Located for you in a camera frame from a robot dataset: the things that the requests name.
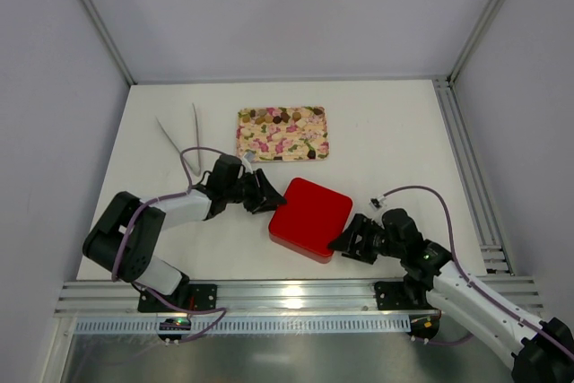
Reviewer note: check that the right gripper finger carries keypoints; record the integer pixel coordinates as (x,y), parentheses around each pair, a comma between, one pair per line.
(359,225)
(346,242)

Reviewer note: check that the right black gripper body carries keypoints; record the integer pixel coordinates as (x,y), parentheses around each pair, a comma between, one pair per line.
(364,239)

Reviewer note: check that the red chocolate box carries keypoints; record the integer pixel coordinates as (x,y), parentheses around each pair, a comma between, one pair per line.
(314,250)

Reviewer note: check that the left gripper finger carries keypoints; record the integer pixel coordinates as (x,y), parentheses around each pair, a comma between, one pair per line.
(269,205)
(268,193)

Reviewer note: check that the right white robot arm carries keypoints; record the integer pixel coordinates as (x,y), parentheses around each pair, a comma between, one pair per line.
(534,351)

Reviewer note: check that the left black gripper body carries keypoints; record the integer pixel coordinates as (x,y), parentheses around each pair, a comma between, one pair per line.
(256,190)

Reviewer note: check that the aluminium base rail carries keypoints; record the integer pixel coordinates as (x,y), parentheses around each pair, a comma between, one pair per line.
(253,307)

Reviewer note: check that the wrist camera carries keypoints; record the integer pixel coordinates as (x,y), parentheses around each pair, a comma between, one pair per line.
(377,203)
(247,158)

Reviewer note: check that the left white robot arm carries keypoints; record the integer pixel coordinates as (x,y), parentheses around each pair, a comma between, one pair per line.
(124,238)

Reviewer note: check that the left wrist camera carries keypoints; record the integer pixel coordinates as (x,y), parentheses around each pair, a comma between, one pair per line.
(247,158)

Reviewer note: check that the floral serving tray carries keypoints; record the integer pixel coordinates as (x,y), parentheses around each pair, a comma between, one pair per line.
(290,132)

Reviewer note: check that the red box lid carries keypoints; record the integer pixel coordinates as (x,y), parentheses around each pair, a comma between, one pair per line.
(312,211)

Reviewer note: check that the metal serving tongs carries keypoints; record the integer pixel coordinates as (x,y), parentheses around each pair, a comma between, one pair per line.
(180,126)

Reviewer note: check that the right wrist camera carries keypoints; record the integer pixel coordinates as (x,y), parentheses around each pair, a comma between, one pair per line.
(377,203)

